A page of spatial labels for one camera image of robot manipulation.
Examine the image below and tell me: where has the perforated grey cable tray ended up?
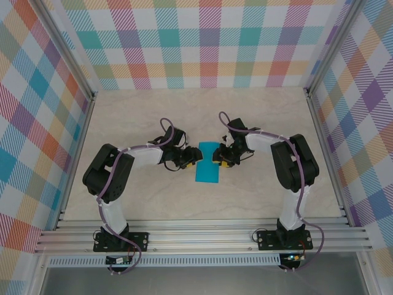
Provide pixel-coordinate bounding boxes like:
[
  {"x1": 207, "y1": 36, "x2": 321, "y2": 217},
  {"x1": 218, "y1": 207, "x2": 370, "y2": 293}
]
[{"x1": 48, "y1": 253, "x2": 282, "y2": 267}]

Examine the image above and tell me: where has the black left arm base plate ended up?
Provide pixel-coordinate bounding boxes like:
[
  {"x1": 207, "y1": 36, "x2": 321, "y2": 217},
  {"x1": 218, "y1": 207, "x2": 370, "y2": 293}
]
[{"x1": 93, "y1": 232, "x2": 150, "y2": 253}]

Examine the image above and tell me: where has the aluminium corner post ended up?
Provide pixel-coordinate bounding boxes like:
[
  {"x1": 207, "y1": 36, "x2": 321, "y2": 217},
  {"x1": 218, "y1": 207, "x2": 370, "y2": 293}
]
[
  {"x1": 303, "y1": 0, "x2": 360, "y2": 95},
  {"x1": 33, "y1": 0, "x2": 99, "y2": 102}
]

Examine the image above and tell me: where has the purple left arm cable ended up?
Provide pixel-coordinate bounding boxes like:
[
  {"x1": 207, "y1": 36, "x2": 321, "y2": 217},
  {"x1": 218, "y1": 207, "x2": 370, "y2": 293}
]
[{"x1": 96, "y1": 117, "x2": 182, "y2": 275}]

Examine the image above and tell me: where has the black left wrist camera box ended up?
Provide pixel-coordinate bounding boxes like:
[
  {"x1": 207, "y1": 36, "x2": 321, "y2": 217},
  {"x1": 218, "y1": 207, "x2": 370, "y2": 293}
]
[{"x1": 164, "y1": 127, "x2": 187, "y2": 148}]

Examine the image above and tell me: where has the aluminium side rail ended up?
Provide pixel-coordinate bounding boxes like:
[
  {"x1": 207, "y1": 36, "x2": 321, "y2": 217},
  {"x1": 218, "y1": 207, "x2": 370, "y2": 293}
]
[
  {"x1": 54, "y1": 92, "x2": 98, "y2": 230},
  {"x1": 303, "y1": 87, "x2": 351, "y2": 227}
]

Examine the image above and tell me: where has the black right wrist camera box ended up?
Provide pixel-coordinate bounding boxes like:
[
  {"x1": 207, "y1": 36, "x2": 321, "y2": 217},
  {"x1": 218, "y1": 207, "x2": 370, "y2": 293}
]
[{"x1": 227, "y1": 117, "x2": 249, "y2": 136}]

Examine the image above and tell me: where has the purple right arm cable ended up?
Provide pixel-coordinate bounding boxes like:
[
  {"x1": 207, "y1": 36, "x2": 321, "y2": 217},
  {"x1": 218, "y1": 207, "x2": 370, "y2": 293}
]
[{"x1": 217, "y1": 111, "x2": 325, "y2": 272}]

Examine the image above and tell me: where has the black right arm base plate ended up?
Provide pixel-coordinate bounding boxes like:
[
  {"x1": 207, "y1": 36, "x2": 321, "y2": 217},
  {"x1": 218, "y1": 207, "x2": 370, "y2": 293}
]
[{"x1": 257, "y1": 229, "x2": 314, "y2": 251}]

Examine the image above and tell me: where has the aluminium mounting rail beam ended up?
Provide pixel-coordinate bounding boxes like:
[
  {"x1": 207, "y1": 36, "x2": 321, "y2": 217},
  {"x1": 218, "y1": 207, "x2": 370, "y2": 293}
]
[{"x1": 34, "y1": 216, "x2": 374, "y2": 254}]

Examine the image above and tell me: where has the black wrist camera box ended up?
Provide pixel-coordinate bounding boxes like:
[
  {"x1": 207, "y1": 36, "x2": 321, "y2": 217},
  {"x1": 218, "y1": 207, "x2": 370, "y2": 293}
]
[
  {"x1": 227, "y1": 117, "x2": 249, "y2": 136},
  {"x1": 164, "y1": 127, "x2": 187, "y2": 148}
]

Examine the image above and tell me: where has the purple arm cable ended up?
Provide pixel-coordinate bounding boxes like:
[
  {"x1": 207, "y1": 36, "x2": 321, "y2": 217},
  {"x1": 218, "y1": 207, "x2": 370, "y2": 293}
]
[
  {"x1": 217, "y1": 111, "x2": 325, "y2": 272},
  {"x1": 96, "y1": 117, "x2": 182, "y2": 275}
]

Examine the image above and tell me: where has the blue paper sheet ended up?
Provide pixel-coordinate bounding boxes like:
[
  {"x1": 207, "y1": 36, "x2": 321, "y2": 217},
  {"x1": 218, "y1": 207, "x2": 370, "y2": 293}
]
[{"x1": 193, "y1": 141, "x2": 221, "y2": 184}]

